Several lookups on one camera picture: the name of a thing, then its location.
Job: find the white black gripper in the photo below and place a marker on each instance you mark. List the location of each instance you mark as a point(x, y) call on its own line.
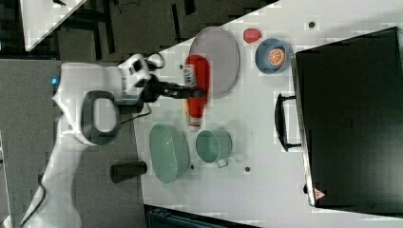
point(139, 85)

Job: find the red ketchup bottle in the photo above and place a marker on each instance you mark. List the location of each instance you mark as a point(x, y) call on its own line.
point(197, 74)

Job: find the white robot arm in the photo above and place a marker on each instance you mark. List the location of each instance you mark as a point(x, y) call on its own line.
point(89, 97)

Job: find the green oval strainer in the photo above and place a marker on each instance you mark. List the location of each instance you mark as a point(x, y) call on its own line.
point(169, 152)

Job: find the yellow toy banana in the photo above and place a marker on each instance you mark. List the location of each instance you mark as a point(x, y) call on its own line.
point(185, 110)

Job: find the round grey plate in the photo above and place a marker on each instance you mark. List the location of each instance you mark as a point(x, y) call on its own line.
point(221, 50)

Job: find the red toy fruit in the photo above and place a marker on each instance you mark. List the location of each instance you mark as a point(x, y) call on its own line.
point(251, 35)

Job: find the blue bowl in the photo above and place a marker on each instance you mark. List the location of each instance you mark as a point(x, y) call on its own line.
point(262, 56)

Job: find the black cylindrical container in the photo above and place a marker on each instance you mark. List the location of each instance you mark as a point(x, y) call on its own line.
point(127, 171)

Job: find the toy orange half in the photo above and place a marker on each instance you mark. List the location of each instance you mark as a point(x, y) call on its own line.
point(277, 57)

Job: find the dark blue crate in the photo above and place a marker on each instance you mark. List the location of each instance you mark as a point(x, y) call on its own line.
point(159, 217)

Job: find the white side table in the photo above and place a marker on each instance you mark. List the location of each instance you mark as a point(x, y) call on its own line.
point(41, 17)

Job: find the black toaster oven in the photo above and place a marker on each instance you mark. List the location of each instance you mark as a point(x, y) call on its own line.
point(350, 117)

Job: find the green cup with handle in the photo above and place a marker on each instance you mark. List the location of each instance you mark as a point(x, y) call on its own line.
point(214, 146)

